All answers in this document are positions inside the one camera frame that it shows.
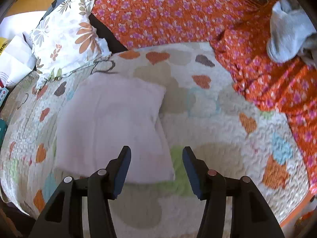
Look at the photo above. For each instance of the yellow printed bag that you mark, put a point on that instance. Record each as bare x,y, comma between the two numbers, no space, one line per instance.
3,45

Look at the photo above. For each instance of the heart-patterned quilt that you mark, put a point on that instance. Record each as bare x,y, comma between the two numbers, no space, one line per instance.
210,129

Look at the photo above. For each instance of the pale grey-blue cloth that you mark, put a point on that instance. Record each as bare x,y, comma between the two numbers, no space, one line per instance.
287,29

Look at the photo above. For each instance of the white floral pillow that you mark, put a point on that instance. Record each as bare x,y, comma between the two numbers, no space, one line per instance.
66,34

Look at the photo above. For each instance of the teal box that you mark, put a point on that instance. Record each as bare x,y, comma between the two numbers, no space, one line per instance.
2,131

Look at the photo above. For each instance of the orange floral bedspread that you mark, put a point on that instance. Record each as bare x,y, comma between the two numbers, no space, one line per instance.
173,12

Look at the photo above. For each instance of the grey-blue cushion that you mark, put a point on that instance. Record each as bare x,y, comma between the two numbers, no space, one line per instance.
58,0

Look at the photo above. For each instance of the white fleece cardigan orange flowers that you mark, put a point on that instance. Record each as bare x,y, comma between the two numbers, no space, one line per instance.
106,119

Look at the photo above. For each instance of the white paper bag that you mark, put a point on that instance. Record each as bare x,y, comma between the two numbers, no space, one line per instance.
17,52

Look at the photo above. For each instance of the colourful printed box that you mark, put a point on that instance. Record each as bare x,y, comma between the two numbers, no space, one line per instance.
3,94

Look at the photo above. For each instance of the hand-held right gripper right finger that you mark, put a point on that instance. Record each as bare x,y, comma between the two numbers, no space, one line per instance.
195,176

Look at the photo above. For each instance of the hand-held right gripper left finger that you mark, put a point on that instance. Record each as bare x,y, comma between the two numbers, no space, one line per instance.
121,173

